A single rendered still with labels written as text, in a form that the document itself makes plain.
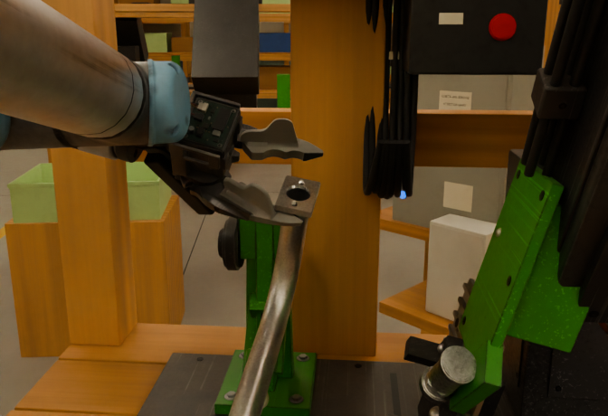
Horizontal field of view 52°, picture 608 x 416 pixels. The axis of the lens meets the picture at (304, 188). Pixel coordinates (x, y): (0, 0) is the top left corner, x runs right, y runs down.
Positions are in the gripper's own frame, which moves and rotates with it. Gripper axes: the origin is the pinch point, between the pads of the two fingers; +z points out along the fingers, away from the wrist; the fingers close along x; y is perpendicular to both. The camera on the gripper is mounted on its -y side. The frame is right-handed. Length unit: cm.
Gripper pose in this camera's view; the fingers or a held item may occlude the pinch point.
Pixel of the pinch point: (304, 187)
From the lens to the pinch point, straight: 68.8
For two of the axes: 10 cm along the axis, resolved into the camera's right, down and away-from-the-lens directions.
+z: 9.6, 2.7, -0.3
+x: 2.5, -8.3, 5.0
